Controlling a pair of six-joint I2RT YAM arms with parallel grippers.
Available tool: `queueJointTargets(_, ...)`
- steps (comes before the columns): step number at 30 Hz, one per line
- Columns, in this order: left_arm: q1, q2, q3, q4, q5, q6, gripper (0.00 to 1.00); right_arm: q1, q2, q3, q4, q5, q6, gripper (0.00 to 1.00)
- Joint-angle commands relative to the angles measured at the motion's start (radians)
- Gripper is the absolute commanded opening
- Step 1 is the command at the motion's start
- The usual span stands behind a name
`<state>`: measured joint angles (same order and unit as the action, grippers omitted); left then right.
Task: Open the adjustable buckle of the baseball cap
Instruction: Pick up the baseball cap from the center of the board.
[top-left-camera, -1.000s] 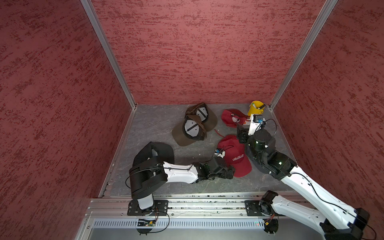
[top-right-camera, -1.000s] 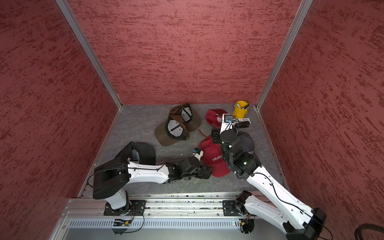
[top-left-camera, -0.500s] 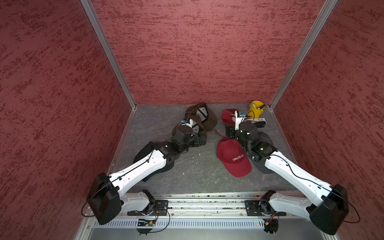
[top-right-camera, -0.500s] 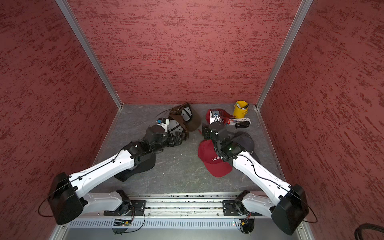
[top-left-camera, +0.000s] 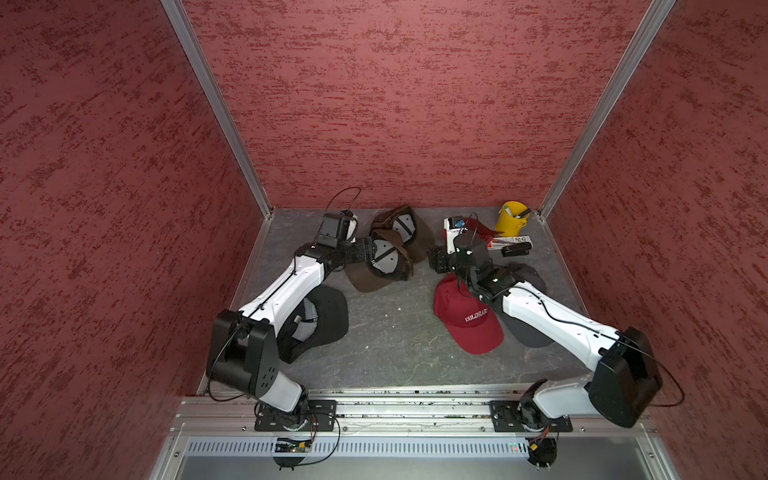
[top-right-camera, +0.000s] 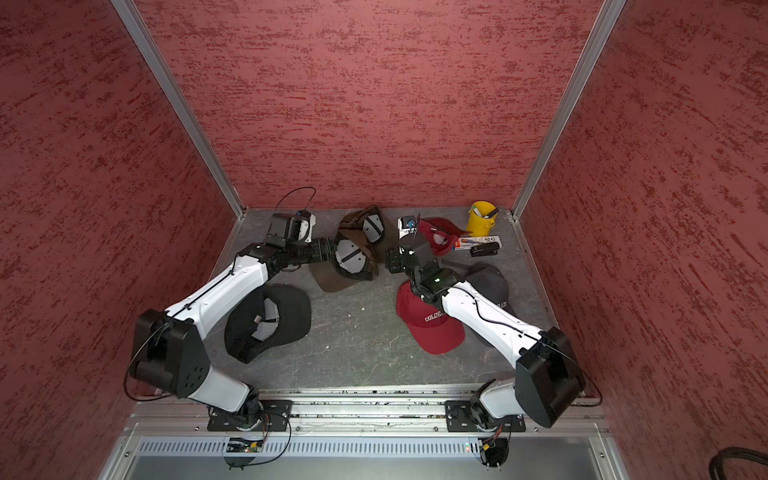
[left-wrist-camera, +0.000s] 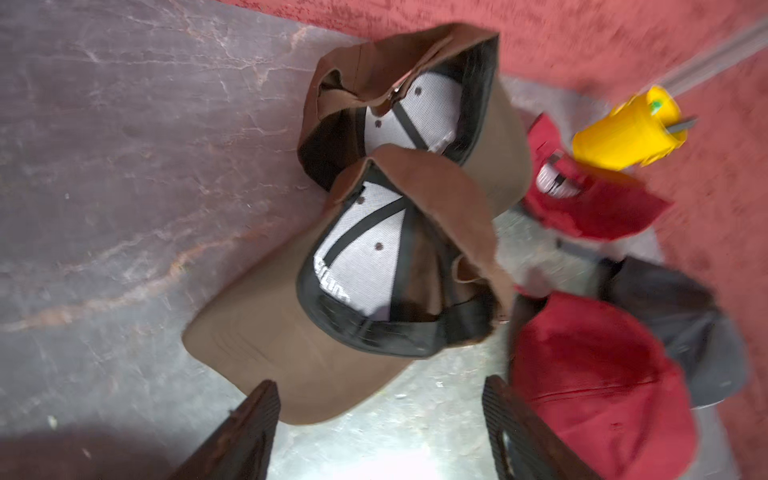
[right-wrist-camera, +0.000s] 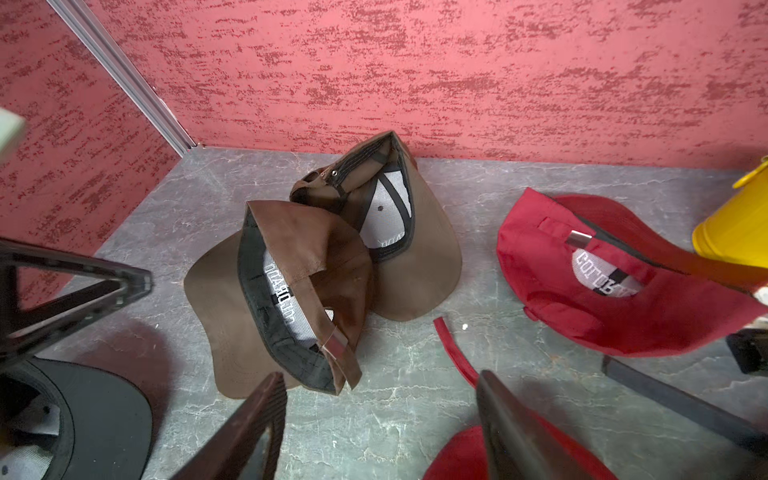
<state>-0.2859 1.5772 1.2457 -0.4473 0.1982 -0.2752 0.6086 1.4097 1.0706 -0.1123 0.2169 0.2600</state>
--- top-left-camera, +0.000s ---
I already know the yellow plastic bucket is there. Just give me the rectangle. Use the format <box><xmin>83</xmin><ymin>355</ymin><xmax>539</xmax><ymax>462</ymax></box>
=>
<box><xmin>495</xmin><ymin>201</ymin><xmax>531</xmax><ymax>237</ymax></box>

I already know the aluminium corner post right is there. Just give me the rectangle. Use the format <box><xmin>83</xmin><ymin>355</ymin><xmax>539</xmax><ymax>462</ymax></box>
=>
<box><xmin>538</xmin><ymin>0</ymin><xmax>676</xmax><ymax>222</ymax></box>

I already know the aluminium corner post left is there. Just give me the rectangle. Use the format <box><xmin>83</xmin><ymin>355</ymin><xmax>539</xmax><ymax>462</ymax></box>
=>
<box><xmin>161</xmin><ymin>0</ymin><xmax>274</xmax><ymax>221</ymax></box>

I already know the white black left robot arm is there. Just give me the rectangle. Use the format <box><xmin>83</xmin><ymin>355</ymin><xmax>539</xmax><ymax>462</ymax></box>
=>
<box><xmin>206</xmin><ymin>210</ymin><xmax>375</xmax><ymax>416</ymax></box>

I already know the white toothpaste box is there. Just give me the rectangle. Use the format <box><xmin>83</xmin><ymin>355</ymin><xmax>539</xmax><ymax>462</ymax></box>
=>
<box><xmin>488</xmin><ymin>236</ymin><xmax>533</xmax><ymax>250</ymax></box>

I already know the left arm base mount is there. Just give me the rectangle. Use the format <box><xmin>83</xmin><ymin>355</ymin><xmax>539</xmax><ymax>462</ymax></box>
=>
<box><xmin>254</xmin><ymin>399</ymin><xmax>338</xmax><ymax>433</ymax></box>

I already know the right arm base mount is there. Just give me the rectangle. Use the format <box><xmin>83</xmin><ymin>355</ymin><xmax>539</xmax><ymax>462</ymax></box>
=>
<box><xmin>489</xmin><ymin>401</ymin><xmax>573</xmax><ymax>434</ymax></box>

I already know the red baseball cap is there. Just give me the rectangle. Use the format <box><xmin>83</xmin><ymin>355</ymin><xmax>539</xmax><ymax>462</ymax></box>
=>
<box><xmin>461</xmin><ymin>217</ymin><xmax>502</xmax><ymax>245</ymax></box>
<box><xmin>433</xmin><ymin>274</ymin><xmax>504</xmax><ymax>355</ymax></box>

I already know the red baseball cap back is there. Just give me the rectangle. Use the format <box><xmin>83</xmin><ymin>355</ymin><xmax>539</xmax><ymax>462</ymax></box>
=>
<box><xmin>461</xmin><ymin>217</ymin><xmax>502</xmax><ymax>245</ymax></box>

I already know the black baseball cap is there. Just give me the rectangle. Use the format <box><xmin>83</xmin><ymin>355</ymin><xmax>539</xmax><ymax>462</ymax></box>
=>
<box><xmin>277</xmin><ymin>285</ymin><xmax>349</xmax><ymax>364</ymax></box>

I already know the brown baseball cap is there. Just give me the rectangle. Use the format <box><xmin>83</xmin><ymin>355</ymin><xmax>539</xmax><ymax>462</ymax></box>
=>
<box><xmin>371</xmin><ymin>205</ymin><xmax>435</xmax><ymax>263</ymax></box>
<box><xmin>344</xmin><ymin>229</ymin><xmax>414</xmax><ymax>293</ymax></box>

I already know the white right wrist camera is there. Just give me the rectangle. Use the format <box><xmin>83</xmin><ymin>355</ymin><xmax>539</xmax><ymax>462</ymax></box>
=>
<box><xmin>443</xmin><ymin>216</ymin><xmax>466</xmax><ymax>255</ymax></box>

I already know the dark grey baseball cap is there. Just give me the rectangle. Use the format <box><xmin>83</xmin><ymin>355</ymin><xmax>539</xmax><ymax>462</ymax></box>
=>
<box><xmin>492</xmin><ymin>262</ymin><xmax>553</xmax><ymax>348</ymax></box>

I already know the red baseball cap front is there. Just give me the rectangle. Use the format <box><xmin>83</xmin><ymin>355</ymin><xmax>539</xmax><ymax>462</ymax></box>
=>
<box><xmin>433</xmin><ymin>274</ymin><xmax>504</xmax><ymax>355</ymax></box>

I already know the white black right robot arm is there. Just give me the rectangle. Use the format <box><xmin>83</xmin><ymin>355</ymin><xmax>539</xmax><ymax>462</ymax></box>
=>
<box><xmin>427</xmin><ymin>229</ymin><xmax>663</xmax><ymax>432</ymax></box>

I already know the small black device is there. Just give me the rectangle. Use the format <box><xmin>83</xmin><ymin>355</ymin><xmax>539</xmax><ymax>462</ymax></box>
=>
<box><xmin>501</xmin><ymin>242</ymin><xmax>532</xmax><ymax>257</ymax></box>

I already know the aluminium corner post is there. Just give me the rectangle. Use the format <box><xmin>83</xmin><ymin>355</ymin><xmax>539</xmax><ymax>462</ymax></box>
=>
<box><xmin>161</xmin><ymin>0</ymin><xmax>274</xmax><ymax>221</ymax></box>
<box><xmin>538</xmin><ymin>0</ymin><xmax>676</xmax><ymax>222</ymax></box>

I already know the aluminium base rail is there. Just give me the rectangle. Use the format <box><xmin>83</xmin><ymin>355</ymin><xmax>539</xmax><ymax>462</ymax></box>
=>
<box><xmin>173</xmin><ymin>383</ymin><xmax>637</xmax><ymax>439</ymax></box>

